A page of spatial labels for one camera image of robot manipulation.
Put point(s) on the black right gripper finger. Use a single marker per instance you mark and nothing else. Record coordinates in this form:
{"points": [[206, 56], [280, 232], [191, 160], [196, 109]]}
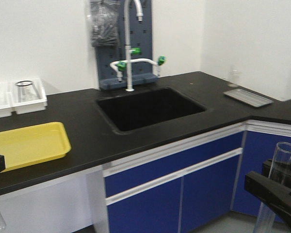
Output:
{"points": [[283, 177], [275, 195]]}

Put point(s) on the yellow plastic tray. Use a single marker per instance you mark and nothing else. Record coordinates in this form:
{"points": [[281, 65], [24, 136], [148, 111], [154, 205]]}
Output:
{"points": [[32, 145]]}

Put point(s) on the metal tray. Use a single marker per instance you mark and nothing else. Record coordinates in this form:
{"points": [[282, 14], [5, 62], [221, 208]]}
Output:
{"points": [[248, 98]]}

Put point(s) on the white plastic bin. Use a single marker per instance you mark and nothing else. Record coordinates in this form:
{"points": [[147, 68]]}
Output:
{"points": [[5, 100], [29, 106]]}

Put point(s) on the blue cabinet doors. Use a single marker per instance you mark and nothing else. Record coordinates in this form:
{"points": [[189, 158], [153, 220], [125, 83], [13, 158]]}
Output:
{"points": [[177, 188]]}

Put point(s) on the clear glass beaker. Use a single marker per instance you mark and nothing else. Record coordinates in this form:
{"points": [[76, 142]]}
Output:
{"points": [[234, 77]]}

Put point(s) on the black lab sink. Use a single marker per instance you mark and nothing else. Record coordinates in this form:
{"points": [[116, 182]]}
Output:
{"points": [[134, 111]]}

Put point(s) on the white lab faucet green knobs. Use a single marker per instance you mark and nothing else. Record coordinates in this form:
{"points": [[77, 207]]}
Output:
{"points": [[120, 66]]}

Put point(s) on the plastic bag of pegs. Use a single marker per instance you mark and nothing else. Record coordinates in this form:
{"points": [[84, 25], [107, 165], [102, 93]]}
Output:
{"points": [[103, 17]]}

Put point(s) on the grey pegboard drying rack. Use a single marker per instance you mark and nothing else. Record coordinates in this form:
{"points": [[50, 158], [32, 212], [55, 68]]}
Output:
{"points": [[140, 39]]}

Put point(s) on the black wire tripod stand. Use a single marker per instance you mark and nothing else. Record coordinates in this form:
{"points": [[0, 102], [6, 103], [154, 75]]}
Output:
{"points": [[26, 91]]}

